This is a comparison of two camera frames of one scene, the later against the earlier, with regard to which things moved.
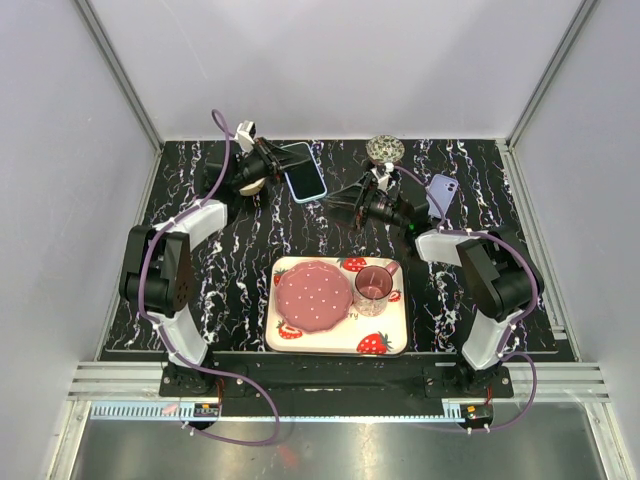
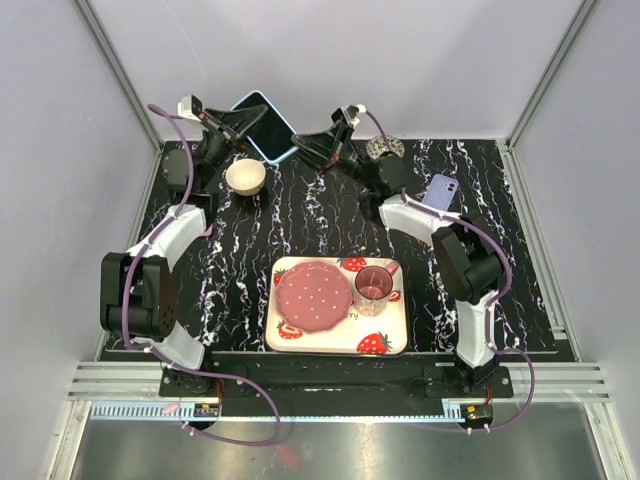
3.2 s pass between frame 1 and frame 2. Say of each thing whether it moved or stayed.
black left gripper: moved
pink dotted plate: stayed
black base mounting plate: stayed
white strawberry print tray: stayed
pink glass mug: stayed
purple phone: stayed
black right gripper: moved
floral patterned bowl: stayed
